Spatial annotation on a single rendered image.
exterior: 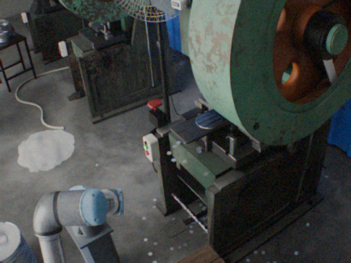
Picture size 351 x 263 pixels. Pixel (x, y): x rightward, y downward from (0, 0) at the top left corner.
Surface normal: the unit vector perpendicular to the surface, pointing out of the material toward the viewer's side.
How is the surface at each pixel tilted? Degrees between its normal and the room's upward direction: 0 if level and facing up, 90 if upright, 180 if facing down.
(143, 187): 0
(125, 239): 0
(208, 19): 76
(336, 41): 90
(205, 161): 0
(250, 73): 90
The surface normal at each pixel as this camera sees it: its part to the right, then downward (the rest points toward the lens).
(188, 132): -0.07, -0.80
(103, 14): 0.51, 0.49
